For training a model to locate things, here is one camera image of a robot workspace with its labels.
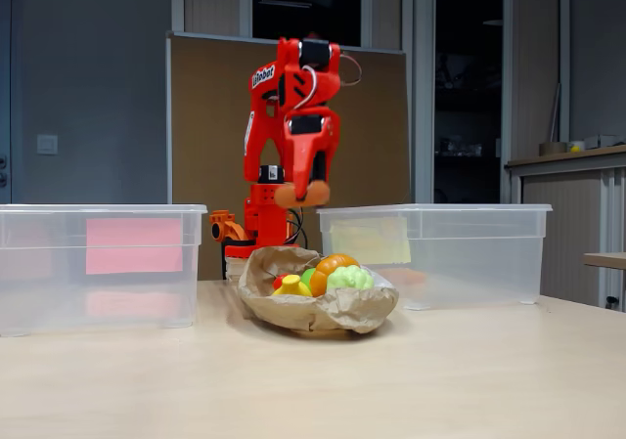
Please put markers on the yellow-green paper label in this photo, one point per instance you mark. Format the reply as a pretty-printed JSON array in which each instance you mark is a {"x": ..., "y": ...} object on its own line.
[{"x": 371, "y": 241}]

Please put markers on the pink paper label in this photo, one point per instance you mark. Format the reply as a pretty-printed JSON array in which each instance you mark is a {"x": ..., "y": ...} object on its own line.
[{"x": 132, "y": 246}]

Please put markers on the clear plastic film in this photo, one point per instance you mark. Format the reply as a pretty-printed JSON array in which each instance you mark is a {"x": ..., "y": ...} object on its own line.
[{"x": 381, "y": 278}]

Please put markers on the light green toy grapes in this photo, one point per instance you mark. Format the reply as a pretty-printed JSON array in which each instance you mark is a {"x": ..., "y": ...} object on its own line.
[{"x": 349, "y": 277}]

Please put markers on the wooden base plate stack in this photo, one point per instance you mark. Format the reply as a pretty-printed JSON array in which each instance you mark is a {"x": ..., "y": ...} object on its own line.
[{"x": 235, "y": 268}]

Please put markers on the small side table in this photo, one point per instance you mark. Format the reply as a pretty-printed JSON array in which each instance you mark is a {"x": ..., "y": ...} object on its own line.
[{"x": 606, "y": 260}]

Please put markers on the clear plastic bin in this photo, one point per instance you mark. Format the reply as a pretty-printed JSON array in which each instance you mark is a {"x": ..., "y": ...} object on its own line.
[
  {"x": 49, "y": 287},
  {"x": 479, "y": 263}
]

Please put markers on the yellow toy banana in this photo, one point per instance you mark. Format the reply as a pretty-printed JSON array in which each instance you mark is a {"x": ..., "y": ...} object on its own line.
[{"x": 293, "y": 286}]

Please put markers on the grey roller shutter cabinet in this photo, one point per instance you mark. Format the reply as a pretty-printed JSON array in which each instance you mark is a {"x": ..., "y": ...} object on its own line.
[{"x": 562, "y": 214}]

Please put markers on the red toy chili pepper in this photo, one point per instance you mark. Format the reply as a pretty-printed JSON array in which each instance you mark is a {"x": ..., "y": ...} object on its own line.
[{"x": 279, "y": 280}]

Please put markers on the brown paper bag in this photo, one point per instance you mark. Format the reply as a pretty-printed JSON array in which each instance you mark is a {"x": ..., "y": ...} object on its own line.
[{"x": 303, "y": 312}]

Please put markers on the green toy apple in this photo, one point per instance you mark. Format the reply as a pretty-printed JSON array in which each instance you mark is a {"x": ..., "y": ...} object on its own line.
[{"x": 307, "y": 276}]

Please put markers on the orange toy croissant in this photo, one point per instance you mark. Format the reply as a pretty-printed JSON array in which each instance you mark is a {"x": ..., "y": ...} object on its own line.
[{"x": 325, "y": 270}]

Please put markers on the white light switch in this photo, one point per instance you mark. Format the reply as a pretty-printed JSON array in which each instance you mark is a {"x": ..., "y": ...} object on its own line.
[{"x": 47, "y": 144}]

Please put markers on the red robot arm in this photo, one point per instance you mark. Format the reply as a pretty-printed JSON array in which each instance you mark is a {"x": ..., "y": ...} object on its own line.
[{"x": 261, "y": 131}]

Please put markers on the brown pinboard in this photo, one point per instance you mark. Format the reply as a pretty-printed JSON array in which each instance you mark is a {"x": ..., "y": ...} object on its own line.
[{"x": 205, "y": 116}]

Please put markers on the orange printed part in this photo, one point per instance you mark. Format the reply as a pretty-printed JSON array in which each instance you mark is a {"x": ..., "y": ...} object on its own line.
[{"x": 222, "y": 226}]

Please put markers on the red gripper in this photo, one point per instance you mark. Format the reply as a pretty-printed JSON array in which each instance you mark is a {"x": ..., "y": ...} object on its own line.
[{"x": 307, "y": 147}]

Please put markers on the brown toy donut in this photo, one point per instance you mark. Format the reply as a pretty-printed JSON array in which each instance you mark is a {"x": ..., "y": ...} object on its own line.
[{"x": 286, "y": 195}]

